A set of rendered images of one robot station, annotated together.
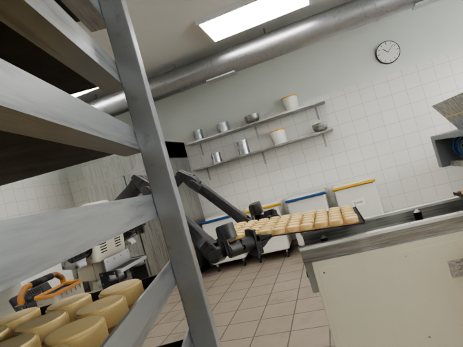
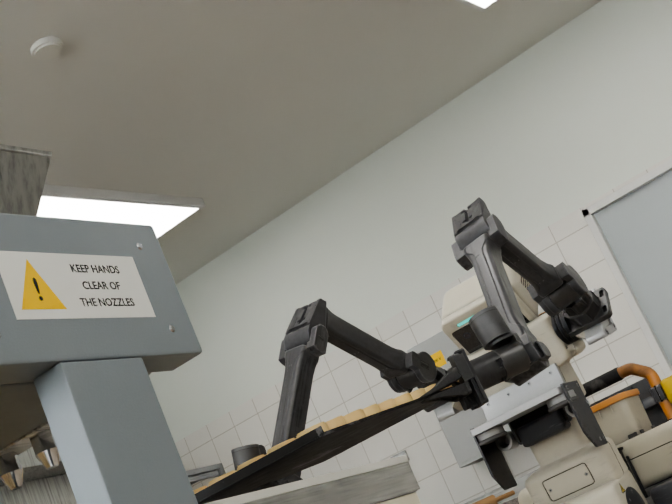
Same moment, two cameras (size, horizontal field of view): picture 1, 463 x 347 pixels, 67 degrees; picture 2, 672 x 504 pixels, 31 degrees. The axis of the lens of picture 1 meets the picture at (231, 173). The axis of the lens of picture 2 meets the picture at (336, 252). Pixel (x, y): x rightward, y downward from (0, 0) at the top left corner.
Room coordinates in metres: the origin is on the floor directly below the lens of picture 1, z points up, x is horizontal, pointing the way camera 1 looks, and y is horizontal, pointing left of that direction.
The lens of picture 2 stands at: (2.23, -2.21, 0.71)
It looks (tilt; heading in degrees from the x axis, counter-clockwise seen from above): 15 degrees up; 103
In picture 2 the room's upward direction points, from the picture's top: 24 degrees counter-clockwise
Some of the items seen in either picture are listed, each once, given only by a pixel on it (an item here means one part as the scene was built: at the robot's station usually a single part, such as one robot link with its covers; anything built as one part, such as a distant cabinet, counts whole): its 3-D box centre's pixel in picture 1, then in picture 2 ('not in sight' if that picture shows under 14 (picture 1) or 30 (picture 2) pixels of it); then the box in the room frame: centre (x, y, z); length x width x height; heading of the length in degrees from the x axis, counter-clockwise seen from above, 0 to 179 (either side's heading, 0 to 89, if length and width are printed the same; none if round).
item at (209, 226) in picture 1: (228, 239); not in sight; (5.36, 0.31, 0.39); 0.64 x 0.54 x 0.77; 167
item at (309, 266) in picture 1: (312, 267); not in sight; (1.57, -0.23, 0.77); 0.24 x 0.04 x 0.14; 167
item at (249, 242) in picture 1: (247, 244); not in sight; (1.36, 0.01, 0.98); 0.07 x 0.07 x 0.10; 30
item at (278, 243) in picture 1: (269, 230); not in sight; (5.19, -0.31, 0.39); 0.64 x 0.54 x 0.77; 166
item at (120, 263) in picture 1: (123, 273); (534, 424); (1.81, 0.67, 0.93); 0.28 x 0.16 x 0.22; 165
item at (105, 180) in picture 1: (150, 217); not in sight; (5.52, 1.41, 1.02); 1.40 x 0.91 x 2.05; 75
